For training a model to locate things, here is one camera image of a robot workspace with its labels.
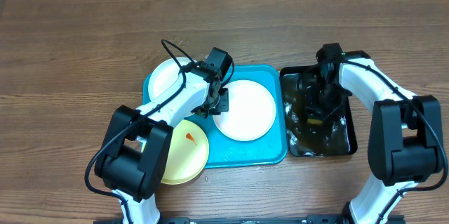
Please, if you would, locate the white pink plate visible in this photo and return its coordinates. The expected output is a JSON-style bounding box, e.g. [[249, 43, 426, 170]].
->
[[213, 80, 276, 142]]

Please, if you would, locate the black water basin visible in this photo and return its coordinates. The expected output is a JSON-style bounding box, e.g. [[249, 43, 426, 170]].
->
[[280, 66, 358, 157]]

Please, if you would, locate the green yellow sponge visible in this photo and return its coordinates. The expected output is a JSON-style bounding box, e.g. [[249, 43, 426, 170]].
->
[[307, 118, 323, 126]]

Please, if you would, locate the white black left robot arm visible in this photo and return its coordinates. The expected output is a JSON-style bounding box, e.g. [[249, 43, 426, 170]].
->
[[84, 61, 234, 223]]

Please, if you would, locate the white plate blue rim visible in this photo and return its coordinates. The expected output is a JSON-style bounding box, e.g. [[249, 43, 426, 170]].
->
[[147, 57, 201, 118]]

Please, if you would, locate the yellow plate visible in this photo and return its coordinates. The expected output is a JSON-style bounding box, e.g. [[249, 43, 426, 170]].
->
[[161, 119, 209, 185]]

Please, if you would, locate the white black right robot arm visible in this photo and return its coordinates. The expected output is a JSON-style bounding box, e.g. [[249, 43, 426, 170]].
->
[[310, 48, 448, 223]]

